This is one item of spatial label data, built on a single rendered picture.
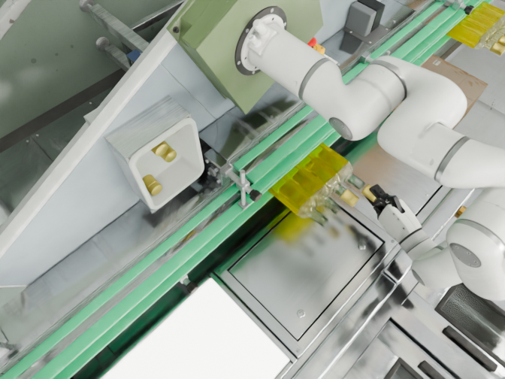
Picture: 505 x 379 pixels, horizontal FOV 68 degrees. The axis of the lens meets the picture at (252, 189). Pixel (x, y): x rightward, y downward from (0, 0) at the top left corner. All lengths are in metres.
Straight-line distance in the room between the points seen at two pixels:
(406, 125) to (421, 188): 0.75
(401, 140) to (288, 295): 0.61
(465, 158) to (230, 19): 0.47
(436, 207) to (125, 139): 0.99
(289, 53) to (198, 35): 0.18
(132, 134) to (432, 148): 0.57
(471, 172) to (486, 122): 5.70
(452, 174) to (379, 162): 0.79
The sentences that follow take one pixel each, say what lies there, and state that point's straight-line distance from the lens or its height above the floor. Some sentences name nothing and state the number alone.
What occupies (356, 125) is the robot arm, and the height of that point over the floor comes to 1.13.
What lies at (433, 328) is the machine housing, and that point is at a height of 1.54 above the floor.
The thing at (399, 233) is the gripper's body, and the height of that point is 1.31.
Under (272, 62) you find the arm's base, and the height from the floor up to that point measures 0.92.
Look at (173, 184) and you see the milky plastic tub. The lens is 0.98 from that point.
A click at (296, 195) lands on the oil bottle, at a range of 1.06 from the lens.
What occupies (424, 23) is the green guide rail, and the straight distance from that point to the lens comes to 1.53.
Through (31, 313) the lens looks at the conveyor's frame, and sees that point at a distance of 1.04.
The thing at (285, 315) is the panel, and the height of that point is 1.22.
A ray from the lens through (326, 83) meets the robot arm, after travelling 0.73.
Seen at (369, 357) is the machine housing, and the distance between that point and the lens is 1.16.
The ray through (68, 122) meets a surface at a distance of 1.61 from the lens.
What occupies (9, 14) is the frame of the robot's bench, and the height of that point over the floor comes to 0.20.
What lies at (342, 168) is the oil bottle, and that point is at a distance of 1.14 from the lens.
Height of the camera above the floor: 1.31
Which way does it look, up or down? 21 degrees down
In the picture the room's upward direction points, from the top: 131 degrees clockwise
